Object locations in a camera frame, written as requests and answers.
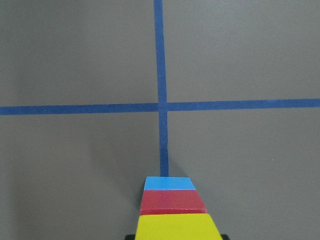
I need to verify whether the yellow cube block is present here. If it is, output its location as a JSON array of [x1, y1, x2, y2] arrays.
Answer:
[[135, 213, 222, 240]]

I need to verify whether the blue cube block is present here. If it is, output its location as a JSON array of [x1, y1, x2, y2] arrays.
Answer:
[[143, 176, 196, 191]]

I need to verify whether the red cube block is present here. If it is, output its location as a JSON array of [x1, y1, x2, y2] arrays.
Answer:
[[140, 190, 208, 215]]

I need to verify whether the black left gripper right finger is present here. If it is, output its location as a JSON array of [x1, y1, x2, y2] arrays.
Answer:
[[220, 234, 230, 240]]

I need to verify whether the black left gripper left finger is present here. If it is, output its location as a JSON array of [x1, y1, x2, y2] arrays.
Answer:
[[124, 234, 136, 240]]

